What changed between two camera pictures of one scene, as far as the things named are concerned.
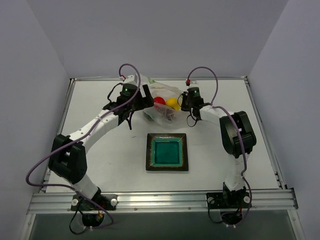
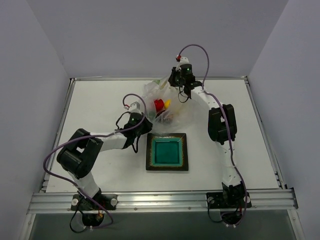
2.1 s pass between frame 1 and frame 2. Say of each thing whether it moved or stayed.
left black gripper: moved
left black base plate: stayed
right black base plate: stayed
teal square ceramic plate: stayed
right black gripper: moved
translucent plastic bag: moved
